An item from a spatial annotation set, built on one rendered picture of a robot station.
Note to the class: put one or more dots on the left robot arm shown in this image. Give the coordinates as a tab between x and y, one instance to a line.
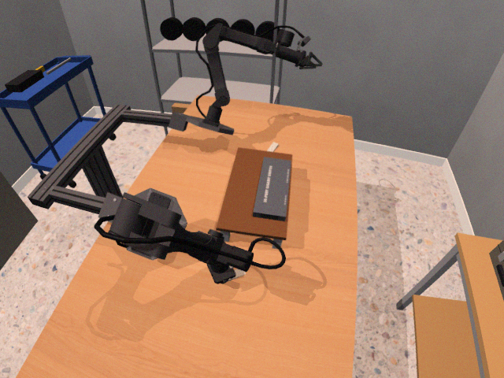
259	44

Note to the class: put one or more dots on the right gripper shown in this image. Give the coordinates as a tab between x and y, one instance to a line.
221	273

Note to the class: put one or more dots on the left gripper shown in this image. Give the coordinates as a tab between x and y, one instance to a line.
296	55

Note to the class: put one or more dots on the grey network switch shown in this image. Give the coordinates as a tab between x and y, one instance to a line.
273	187

